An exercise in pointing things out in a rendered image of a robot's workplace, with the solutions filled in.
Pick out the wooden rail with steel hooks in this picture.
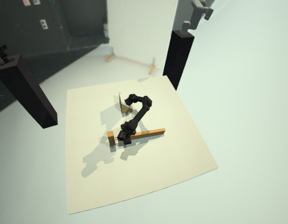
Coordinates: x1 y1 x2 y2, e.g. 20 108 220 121
130 128 166 140

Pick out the wooden post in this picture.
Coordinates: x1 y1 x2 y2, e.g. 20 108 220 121
107 131 116 146

